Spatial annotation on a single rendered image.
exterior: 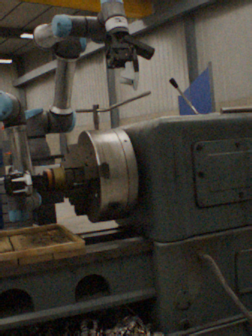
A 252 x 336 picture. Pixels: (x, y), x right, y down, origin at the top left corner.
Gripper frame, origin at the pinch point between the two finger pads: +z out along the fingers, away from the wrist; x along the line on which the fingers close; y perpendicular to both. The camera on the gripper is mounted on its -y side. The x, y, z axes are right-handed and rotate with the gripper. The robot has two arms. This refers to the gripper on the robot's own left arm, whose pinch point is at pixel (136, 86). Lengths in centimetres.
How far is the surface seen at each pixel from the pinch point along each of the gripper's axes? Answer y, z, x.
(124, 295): 11, 63, -19
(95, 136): 13.7, 12.6, -9.0
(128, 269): 9, 55, -17
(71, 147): 18.3, 10.1, -23.9
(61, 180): 25.1, 23.3, -17.7
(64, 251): 29, 46, -11
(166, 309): -1, 69, -17
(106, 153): 12.1, 19.4, -6.1
